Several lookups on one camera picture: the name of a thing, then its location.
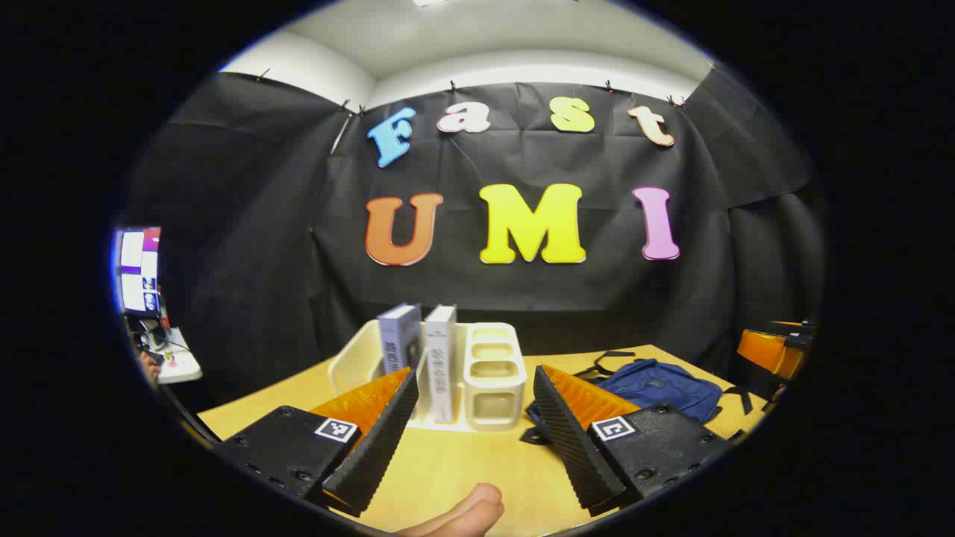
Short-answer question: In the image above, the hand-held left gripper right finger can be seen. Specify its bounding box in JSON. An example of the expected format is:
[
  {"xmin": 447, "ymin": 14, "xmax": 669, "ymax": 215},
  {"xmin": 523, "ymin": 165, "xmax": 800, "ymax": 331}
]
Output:
[{"xmin": 533, "ymin": 364, "xmax": 736, "ymax": 517}]

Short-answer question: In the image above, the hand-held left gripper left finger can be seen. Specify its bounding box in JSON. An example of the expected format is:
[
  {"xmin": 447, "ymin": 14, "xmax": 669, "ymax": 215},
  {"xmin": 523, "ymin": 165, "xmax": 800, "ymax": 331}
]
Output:
[{"xmin": 213, "ymin": 365, "xmax": 420, "ymax": 517}]

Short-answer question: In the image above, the blue schoolbag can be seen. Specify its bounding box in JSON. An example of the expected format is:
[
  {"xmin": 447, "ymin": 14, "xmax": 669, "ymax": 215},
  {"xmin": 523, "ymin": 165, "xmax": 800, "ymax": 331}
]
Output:
[{"xmin": 520, "ymin": 349, "xmax": 756, "ymax": 446}]

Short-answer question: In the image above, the white plastic bookshelf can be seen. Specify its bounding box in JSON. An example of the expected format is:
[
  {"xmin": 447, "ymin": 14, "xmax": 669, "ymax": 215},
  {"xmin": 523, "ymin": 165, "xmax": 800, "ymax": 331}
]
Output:
[{"xmin": 328, "ymin": 321, "xmax": 527, "ymax": 433}]

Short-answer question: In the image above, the white book grey patterned cover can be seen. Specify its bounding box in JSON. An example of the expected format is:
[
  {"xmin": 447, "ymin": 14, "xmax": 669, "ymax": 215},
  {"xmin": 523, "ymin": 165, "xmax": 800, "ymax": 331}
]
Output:
[{"xmin": 424, "ymin": 304, "xmax": 457, "ymax": 424}]

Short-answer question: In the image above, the blue-grey thick book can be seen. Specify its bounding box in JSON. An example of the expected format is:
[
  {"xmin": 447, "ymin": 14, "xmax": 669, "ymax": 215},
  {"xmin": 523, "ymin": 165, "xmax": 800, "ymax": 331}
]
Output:
[{"xmin": 377, "ymin": 302, "xmax": 422, "ymax": 377}]

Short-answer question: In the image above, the white side table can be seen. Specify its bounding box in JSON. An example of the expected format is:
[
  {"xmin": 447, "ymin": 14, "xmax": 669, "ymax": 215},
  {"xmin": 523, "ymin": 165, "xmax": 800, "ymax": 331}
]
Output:
[{"xmin": 138, "ymin": 328, "xmax": 204, "ymax": 385}]

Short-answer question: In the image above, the black backdrop cloth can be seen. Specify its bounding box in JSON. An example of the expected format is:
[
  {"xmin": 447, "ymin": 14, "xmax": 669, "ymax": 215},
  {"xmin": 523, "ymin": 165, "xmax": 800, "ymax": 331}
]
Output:
[{"xmin": 123, "ymin": 71, "xmax": 825, "ymax": 411}]

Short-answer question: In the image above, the computer monitor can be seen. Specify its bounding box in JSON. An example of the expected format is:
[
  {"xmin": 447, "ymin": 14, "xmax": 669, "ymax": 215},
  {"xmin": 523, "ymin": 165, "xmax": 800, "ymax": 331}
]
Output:
[{"xmin": 113, "ymin": 226, "xmax": 163, "ymax": 318}]

